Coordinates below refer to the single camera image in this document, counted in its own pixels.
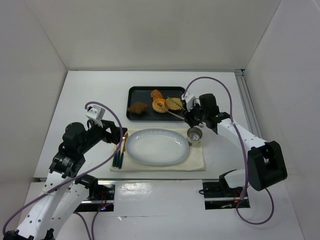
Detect brown chocolate croissant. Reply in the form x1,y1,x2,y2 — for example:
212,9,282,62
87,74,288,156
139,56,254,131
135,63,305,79
127,101,149,115

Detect pale blue oval plate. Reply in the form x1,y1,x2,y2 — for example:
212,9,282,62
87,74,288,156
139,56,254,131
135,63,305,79
125,128,189,166

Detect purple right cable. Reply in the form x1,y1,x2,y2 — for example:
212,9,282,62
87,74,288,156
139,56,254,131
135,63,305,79
183,76,275,225

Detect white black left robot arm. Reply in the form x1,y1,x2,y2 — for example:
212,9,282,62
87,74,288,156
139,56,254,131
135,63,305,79
3,120,127,240

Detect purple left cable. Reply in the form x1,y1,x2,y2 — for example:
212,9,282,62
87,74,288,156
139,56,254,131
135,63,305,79
0,101,123,240

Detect gold fork green handle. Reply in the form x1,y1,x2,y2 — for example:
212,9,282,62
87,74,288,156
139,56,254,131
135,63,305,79
113,139,125,168

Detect steel serving tongs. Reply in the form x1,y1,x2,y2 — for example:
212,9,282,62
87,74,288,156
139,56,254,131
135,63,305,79
159,96,205,129

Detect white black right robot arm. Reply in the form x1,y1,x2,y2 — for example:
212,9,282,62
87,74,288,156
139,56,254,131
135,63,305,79
181,91,288,199

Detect gold spoon green handle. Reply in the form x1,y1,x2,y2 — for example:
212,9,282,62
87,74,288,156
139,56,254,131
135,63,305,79
112,150,121,168

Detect orange glazed bagel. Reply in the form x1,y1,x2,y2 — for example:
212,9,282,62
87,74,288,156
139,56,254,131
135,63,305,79
152,98,168,114

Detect purple cable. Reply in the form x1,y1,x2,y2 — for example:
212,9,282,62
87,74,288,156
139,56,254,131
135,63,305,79
183,76,275,225
0,101,123,240

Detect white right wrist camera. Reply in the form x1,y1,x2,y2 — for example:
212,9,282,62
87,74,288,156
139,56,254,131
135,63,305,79
181,91,196,112

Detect gold knife green handle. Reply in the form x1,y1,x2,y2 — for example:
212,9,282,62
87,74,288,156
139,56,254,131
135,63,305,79
116,133,129,169

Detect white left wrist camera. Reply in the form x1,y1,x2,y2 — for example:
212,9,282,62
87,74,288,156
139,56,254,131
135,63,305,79
85,105,105,126

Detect black baking tray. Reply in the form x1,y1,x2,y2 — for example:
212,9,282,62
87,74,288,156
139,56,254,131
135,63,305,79
126,86,185,122

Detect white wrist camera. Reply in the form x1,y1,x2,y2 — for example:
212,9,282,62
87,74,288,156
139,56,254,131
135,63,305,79
181,91,196,112
85,105,105,126

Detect sliced seeded bread loaf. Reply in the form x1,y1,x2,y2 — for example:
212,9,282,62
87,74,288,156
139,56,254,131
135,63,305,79
164,97,183,111

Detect steel cup with cream sleeve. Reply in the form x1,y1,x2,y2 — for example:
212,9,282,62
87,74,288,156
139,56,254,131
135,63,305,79
186,127,203,147

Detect orange-brown pastry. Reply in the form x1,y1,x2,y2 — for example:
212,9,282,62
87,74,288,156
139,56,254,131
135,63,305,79
150,89,164,100

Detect cream cloth placemat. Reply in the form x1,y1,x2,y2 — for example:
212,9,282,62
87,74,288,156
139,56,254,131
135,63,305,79
110,127,206,172

